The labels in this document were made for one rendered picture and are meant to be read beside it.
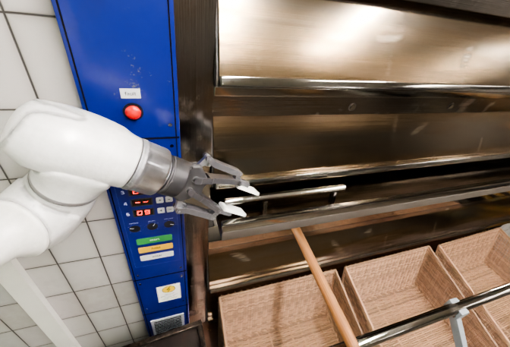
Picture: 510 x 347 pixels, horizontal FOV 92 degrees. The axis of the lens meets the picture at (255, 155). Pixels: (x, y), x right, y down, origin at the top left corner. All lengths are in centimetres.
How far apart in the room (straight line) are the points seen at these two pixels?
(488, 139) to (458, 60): 47
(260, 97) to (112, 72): 28
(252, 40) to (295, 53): 9
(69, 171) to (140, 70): 19
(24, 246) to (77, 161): 15
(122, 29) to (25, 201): 29
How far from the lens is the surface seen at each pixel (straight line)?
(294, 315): 140
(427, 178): 106
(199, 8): 49
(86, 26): 48
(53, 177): 43
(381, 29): 68
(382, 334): 87
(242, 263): 102
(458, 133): 111
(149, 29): 46
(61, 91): 55
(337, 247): 120
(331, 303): 80
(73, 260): 88
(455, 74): 87
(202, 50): 50
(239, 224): 58
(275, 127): 63
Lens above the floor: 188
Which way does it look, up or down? 35 degrees down
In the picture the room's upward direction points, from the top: 9 degrees clockwise
